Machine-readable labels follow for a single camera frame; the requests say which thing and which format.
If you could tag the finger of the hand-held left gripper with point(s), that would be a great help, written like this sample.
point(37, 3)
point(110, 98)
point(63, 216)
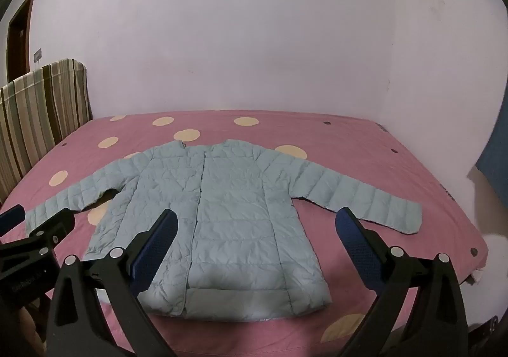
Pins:
point(12, 218)
point(51, 228)

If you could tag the dark blue cloth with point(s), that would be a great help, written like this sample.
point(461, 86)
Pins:
point(494, 158)

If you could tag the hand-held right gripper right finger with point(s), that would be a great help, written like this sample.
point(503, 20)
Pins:
point(357, 248)

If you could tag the light blue quilted jacket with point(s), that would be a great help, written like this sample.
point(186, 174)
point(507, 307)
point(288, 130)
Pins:
point(230, 222)

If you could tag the pink polka dot bed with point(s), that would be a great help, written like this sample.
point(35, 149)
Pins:
point(357, 150)

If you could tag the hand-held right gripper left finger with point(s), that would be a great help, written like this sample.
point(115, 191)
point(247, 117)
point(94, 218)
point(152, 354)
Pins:
point(155, 248)

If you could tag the brown wooden door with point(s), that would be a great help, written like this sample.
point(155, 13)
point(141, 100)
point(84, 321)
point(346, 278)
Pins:
point(20, 43)

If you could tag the striped fabric headboard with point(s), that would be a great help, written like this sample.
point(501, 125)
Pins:
point(39, 115)

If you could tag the wall switch plate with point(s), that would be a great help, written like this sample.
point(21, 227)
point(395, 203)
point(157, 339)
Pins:
point(37, 54)

